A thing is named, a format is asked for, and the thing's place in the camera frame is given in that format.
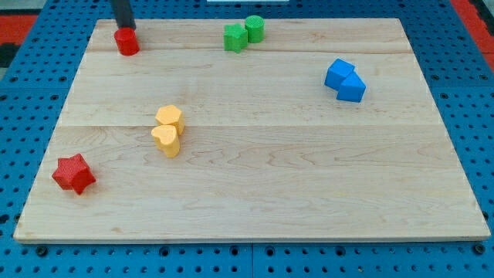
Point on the green star block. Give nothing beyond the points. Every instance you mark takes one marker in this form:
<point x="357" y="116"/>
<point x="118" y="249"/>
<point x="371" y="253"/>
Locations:
<point x="235" y="37"/>

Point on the red star block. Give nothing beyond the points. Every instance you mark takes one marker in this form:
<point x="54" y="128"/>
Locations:
<point x="73" y="174"/>

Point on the light wooden board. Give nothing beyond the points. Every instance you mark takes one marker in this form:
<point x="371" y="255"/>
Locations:
<point x="268" y="153"/>

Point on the yellow heart block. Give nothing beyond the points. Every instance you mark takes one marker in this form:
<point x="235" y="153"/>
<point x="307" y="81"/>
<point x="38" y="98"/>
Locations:
<point x="166" y="140"/>

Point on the yellow hexagon block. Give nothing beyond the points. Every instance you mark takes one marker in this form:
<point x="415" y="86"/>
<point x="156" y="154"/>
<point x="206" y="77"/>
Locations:
<point x="171" y="115"/>

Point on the blue cube block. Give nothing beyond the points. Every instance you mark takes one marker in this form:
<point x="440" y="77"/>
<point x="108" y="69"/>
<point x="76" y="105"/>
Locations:
<point x="337" y="72"/>

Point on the green cylinder block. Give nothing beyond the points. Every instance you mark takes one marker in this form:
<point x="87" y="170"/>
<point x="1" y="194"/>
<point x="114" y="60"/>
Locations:
<point x="255" y="25"/>

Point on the blue triangular block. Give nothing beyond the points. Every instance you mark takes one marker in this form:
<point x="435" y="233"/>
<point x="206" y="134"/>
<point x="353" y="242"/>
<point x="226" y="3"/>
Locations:
<point x="351" y="89"/>

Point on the red cylinder block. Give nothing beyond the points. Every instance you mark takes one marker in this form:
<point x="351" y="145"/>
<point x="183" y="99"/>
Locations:
<point x="126" y="41"/>

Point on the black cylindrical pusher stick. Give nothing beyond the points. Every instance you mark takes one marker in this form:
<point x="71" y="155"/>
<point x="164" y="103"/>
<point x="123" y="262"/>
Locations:
<point x="123" y="14"/>

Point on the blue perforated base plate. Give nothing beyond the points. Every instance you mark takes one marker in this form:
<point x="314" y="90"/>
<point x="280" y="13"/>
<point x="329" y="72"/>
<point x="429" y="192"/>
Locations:
<point x="42" y="43"/>

